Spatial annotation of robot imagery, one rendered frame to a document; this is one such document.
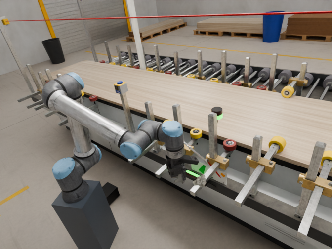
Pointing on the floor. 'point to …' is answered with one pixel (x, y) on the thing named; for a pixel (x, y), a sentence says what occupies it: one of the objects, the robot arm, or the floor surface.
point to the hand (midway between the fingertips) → (183, 181)
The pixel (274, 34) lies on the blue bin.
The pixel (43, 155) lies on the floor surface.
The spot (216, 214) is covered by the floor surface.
